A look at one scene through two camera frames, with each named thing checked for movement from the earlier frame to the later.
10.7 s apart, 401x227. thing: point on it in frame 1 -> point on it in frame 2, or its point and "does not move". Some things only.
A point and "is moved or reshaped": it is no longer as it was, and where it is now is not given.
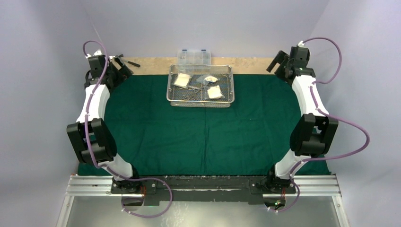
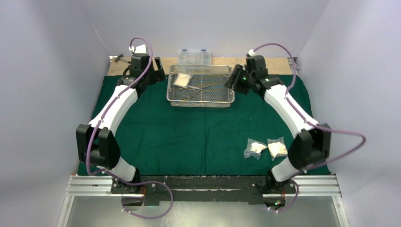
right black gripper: x=280 y=64 -> x=239 y=79
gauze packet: x=211 y=79 -> x=254 y=149
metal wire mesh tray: x=200 y=85 does not move
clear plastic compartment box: x=194 y=56 does not move
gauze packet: x=214 y=92 -> x=277 y=148
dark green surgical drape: x=251 y=138 is moved or reshaped
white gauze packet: x=182 y=80 does not move
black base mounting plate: x=202 y=189 does not move
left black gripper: x=123 y=73 -> x=158 y=75
